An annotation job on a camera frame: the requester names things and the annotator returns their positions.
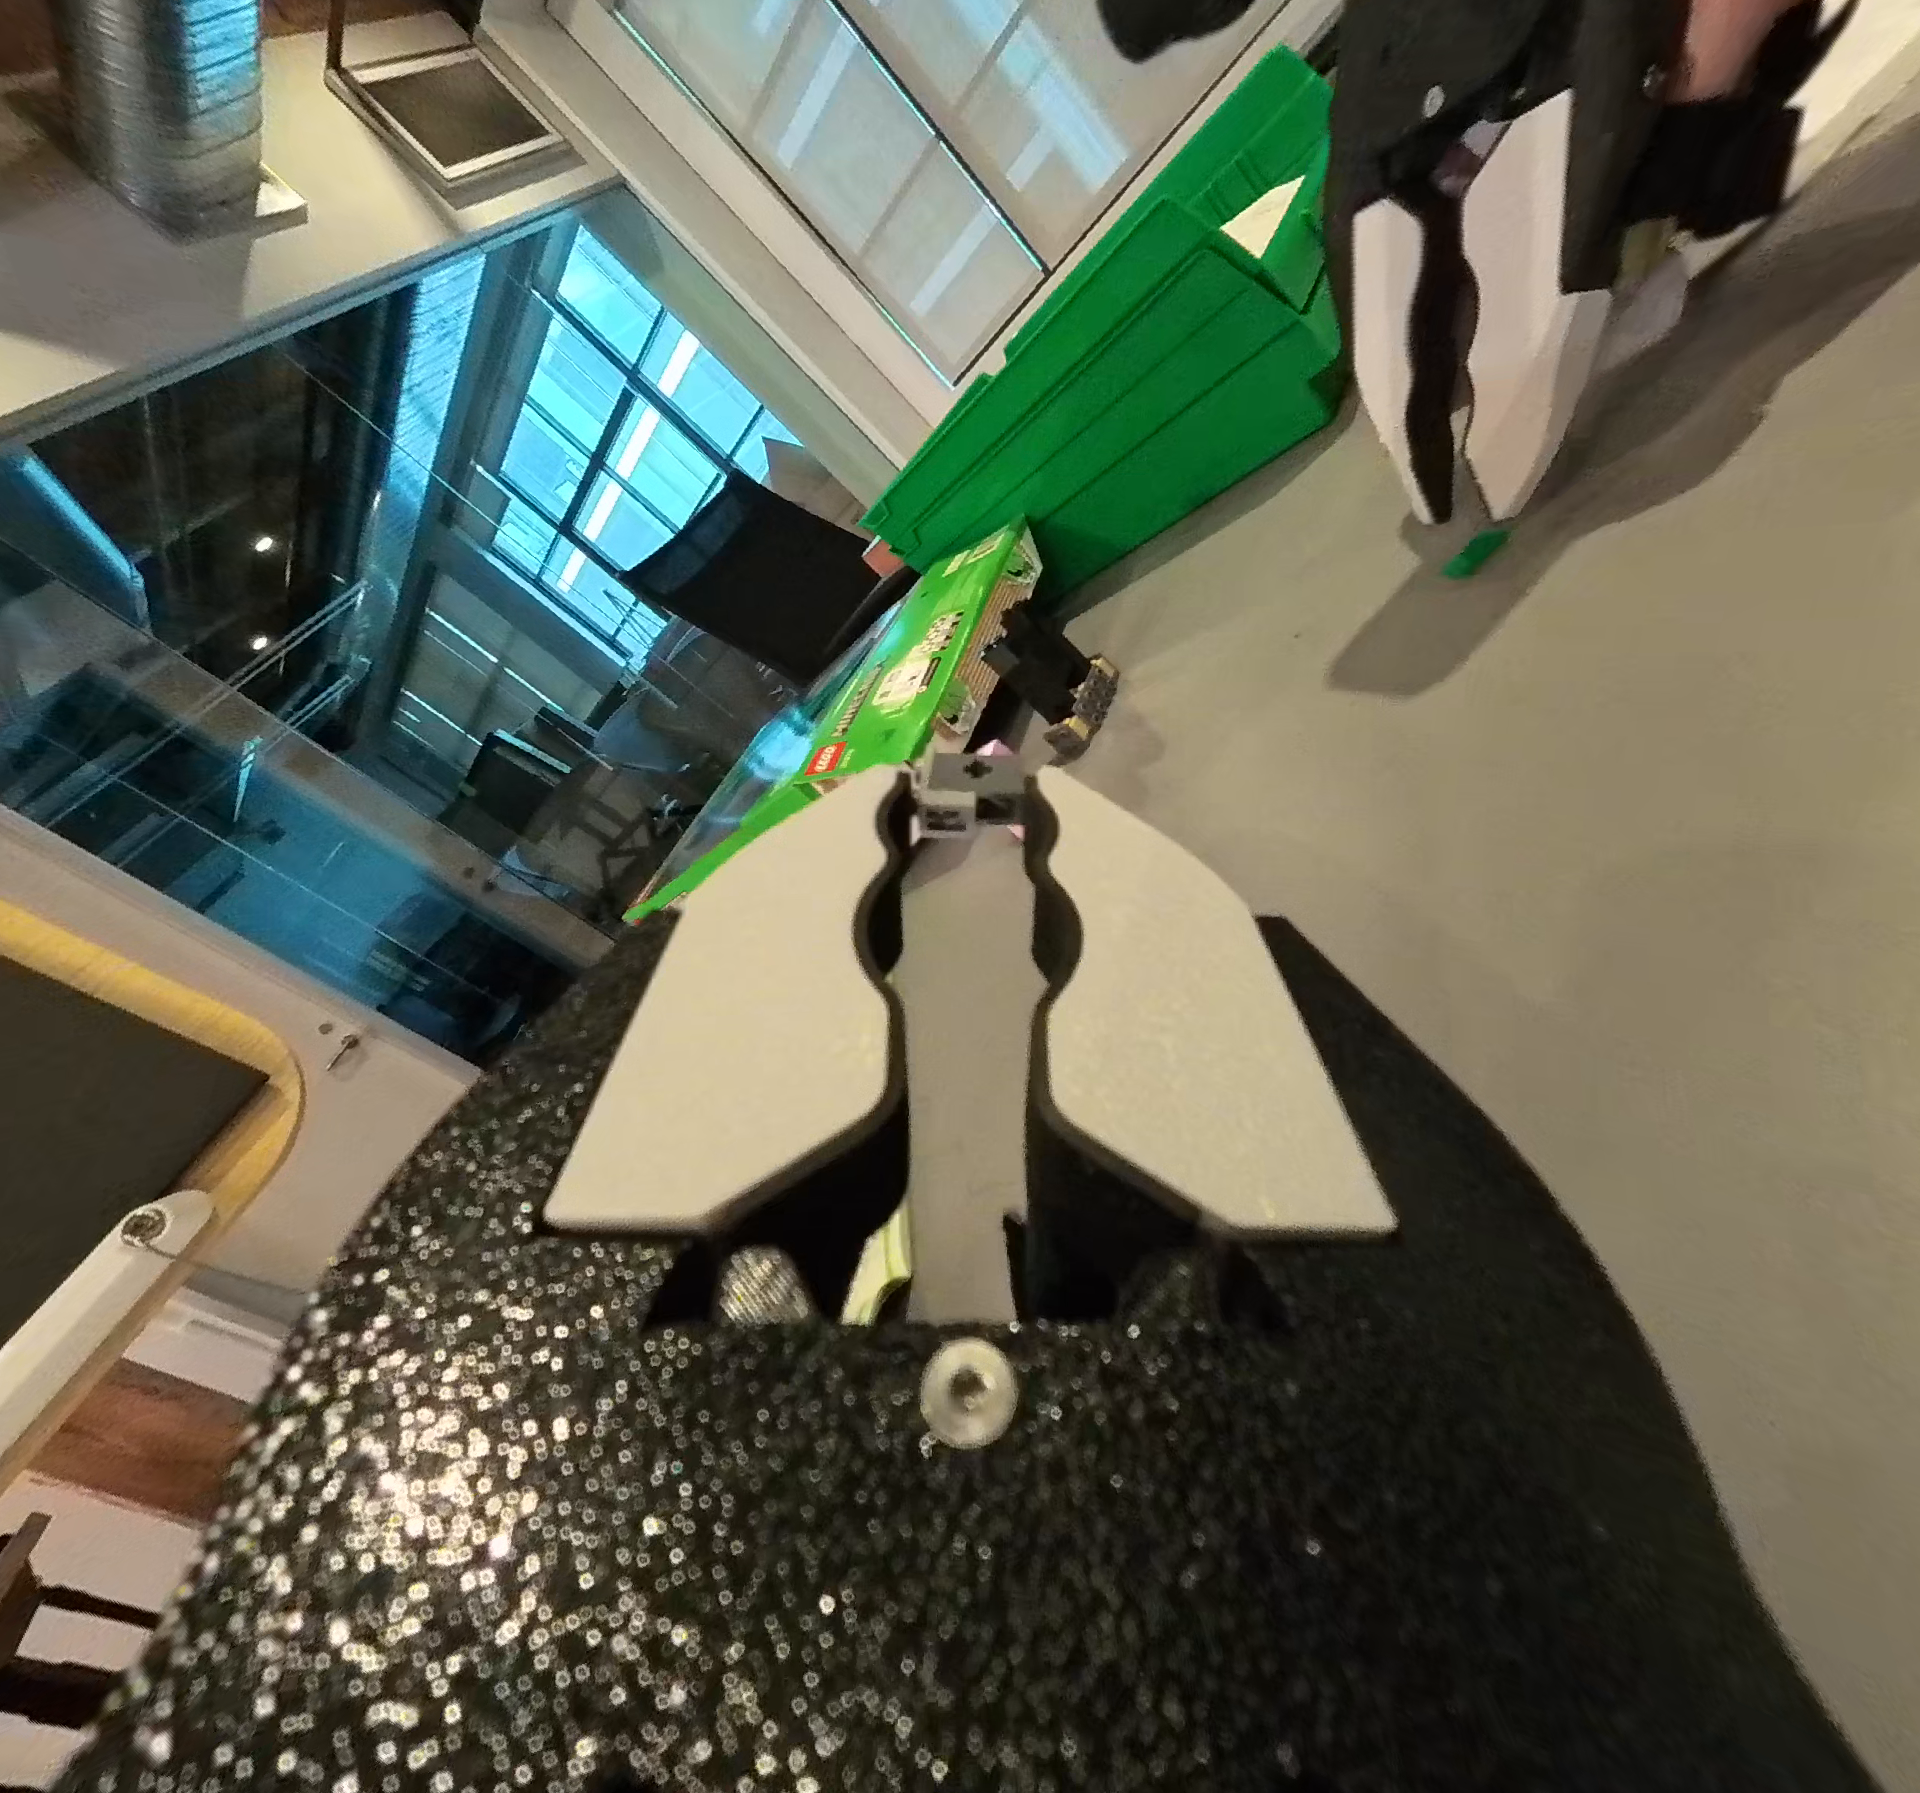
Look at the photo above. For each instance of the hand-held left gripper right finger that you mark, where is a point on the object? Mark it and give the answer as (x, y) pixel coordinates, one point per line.
(1199, 1058)

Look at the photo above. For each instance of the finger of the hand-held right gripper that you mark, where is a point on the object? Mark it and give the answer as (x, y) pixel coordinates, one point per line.
(1382, 322)
(1531, 293)

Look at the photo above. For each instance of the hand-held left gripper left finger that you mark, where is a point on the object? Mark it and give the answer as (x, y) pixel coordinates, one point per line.
(719, 1058)

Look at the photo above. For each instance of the bright green brick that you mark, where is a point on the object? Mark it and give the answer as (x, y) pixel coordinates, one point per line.
(1478, 552)

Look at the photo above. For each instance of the grey brick with cross hole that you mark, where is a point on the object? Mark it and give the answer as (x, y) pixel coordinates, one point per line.
(961, 788)

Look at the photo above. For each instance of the green plastic bin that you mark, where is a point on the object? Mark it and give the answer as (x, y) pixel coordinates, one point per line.
(1199, 172)
(1140, 457)

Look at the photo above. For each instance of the green toy set box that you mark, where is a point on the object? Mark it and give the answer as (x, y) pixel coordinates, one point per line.
(780, 803)

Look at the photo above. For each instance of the building instruction booklet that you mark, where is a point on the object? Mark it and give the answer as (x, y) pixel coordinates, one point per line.
(888, 1261)

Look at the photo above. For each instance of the pink toy pig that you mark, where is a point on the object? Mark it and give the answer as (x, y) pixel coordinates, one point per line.
(994, 744)

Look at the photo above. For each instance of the black and tan brick build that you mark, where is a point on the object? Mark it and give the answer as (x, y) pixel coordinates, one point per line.
(1069, 675)

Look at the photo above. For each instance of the black chair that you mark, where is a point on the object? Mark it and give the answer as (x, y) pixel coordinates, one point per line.
(750, 577)

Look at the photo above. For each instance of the large paned window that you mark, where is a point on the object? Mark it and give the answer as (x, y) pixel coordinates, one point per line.
(841, 98)

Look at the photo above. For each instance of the black table with wooden edge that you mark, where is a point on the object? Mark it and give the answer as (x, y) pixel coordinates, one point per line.
(104, 1090)

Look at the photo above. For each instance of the glass partition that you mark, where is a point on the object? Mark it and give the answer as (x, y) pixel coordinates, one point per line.
(226, 549)

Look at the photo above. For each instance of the white framed vent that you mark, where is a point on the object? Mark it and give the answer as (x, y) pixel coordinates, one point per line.
(449, 112)

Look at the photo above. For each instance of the silver air duct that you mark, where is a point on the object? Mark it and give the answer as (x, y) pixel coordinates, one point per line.
(151, 37)

